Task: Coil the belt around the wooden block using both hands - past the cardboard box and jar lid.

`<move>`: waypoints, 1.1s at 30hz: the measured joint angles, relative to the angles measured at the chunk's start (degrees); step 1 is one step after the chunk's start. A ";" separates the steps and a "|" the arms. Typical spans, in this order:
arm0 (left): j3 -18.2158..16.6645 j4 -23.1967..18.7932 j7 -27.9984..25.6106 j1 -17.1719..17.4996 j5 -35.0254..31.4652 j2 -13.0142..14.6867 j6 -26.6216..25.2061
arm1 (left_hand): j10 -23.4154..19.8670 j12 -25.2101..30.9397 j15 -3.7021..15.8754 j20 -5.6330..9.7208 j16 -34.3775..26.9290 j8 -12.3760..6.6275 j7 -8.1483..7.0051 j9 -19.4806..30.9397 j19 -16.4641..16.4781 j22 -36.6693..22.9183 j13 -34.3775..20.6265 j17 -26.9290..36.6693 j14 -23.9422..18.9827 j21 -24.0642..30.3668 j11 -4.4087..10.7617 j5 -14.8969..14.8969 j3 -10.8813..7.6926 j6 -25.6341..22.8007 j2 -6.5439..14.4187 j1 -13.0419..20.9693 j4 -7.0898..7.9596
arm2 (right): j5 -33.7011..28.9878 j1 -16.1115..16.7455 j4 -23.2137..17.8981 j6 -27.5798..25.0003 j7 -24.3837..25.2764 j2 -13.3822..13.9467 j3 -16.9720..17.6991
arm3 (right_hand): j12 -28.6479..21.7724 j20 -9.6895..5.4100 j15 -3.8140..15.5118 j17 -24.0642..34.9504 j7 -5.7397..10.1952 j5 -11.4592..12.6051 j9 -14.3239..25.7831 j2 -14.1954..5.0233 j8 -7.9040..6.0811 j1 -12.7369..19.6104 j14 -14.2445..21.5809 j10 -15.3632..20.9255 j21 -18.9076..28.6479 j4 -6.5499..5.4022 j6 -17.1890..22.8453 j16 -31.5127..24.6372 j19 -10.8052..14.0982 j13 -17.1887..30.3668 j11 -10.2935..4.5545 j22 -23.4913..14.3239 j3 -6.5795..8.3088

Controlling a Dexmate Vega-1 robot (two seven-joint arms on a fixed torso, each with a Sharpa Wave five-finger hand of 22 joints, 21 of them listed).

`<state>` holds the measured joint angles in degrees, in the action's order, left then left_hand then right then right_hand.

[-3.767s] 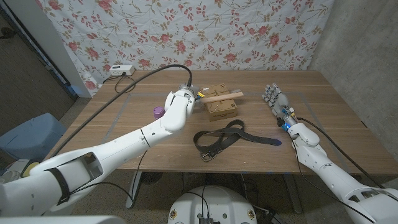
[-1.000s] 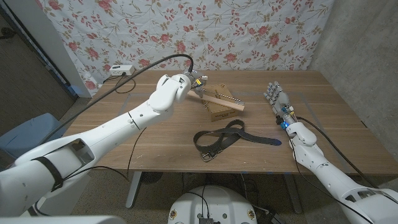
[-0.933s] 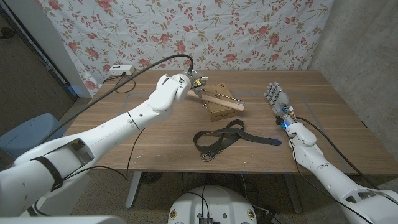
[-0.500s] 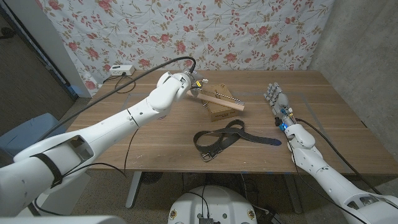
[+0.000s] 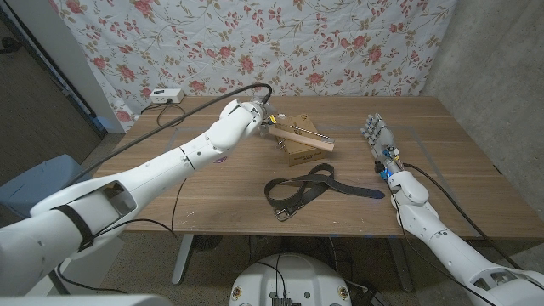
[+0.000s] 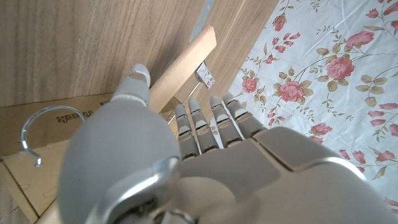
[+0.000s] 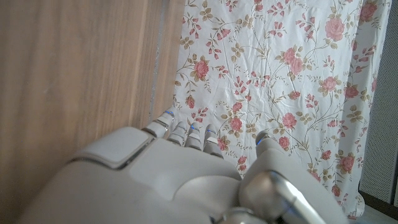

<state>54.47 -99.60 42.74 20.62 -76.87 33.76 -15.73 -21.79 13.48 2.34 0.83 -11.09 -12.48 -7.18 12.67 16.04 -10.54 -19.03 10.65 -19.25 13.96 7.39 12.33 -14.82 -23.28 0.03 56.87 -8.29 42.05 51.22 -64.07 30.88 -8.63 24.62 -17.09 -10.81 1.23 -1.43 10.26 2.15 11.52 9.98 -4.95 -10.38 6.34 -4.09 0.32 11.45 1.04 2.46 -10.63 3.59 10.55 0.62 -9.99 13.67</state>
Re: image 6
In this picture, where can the floral backdrop cloth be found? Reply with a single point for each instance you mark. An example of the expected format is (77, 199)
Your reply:
(326, 93)

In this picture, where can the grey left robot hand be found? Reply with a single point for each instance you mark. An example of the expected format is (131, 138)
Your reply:
(217, 174)

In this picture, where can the brown cardboard box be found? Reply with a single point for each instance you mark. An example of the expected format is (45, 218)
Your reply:
(46, 133)

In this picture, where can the grey tape outline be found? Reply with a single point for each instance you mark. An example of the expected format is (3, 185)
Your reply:
(204, 15)

